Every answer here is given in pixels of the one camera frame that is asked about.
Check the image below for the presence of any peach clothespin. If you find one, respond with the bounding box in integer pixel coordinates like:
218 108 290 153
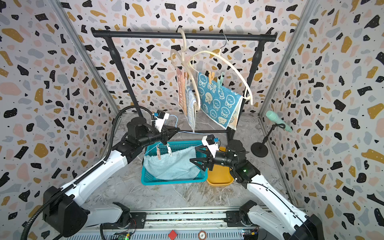
157 148 161 160

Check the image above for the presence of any black clothes rack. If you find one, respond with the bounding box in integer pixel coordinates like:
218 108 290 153
90 27 278 142

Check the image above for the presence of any yellow plastic bin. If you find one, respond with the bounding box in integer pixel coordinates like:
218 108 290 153
207 147 234 187

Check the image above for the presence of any orange patterned towel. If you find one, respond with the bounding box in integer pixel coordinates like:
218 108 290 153
176 68 188 116

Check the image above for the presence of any mint green microphone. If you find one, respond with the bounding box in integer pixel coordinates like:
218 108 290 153
266 111 292 132

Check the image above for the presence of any light blue wire hanger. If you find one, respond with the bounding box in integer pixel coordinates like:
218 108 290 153
145 115 209 156

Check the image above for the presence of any round red white sticker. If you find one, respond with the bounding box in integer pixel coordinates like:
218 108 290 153
198 231 207 240

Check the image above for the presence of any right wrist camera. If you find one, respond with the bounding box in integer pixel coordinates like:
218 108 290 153
202 135 219 158

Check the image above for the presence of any red diamond sticker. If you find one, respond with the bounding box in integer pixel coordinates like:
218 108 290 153
168 230 178 240

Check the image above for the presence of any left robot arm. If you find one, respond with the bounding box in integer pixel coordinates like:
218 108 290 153
43 117 180 238

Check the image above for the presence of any mint green clothespin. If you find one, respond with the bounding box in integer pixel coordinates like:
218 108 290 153
217 72 225 89

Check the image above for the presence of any light blue towel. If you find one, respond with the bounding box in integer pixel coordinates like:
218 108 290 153
144 147 201 181

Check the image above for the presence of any large wooden hanger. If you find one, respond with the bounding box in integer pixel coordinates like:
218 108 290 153
188 33 254 104

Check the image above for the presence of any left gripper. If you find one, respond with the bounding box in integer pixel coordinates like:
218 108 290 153
140 125 182 148

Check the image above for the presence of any black microphone stand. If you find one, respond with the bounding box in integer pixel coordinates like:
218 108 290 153
251 124 286 158

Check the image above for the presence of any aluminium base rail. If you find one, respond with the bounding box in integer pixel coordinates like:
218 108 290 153
50 206 301 240

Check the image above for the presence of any black corrugated cable conduit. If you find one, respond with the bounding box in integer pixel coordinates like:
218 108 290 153
20 104 154 240

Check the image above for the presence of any teal jellyfish pattern towel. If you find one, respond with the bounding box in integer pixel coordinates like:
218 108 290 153
198 73 243 130

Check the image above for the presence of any white clothespin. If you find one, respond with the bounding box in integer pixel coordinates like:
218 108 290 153
167 144 173 157

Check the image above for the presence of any orange clothespin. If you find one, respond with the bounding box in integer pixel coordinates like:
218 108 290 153
208 72 215 84

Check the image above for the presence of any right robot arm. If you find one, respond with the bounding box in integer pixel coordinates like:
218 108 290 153
190 135 325 240

